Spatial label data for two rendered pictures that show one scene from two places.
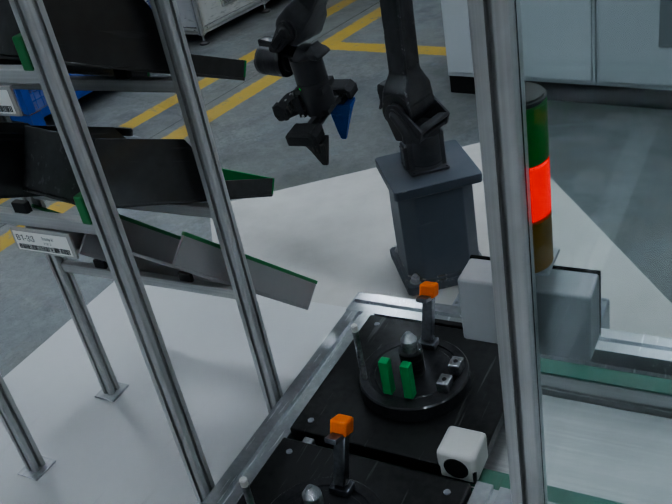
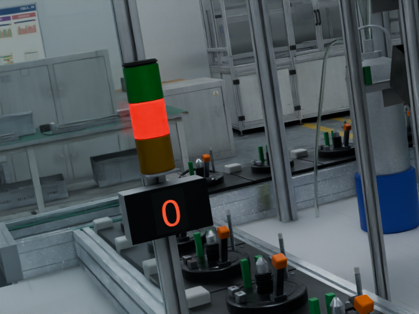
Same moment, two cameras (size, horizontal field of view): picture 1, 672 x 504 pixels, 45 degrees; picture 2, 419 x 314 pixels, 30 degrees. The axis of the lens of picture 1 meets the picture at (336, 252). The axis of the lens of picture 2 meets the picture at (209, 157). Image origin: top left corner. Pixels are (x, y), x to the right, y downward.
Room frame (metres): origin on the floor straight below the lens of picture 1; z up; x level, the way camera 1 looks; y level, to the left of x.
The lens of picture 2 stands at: (1.32, -0.98, 1.45)
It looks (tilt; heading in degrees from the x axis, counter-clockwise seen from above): 9 degrees down; 128
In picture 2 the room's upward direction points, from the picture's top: 9 degrees counter-clockwise
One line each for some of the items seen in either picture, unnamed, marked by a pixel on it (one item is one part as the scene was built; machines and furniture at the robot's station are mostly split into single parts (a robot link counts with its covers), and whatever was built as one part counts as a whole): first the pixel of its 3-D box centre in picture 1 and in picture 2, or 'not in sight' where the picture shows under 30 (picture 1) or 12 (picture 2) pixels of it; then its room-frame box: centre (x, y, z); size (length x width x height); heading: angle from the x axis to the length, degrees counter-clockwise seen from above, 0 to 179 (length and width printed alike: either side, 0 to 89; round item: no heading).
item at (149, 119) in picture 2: not in sight; (149, 118); (0.60, -0.16, 1.33); 0.05 x 0.05 x 0.05
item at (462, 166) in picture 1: (432, 217); not in sight; (1.22, -0.18, 0.96); 0.15 x 0.15 x 0.20; 4
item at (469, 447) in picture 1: (462, 454); not in sight; (0.67, -0.09, 0.97); 0.05 x 0.05 x 0.04; 57
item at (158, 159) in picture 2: not in sight; (154, 153); (0.60, -0.16, 1.28); 0.05 x 0.05 x 0.05
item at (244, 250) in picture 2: not in sight; (212, 248); (0.38, 0.21, 1.01); 0.24 x 0.24 x 0.13; 57
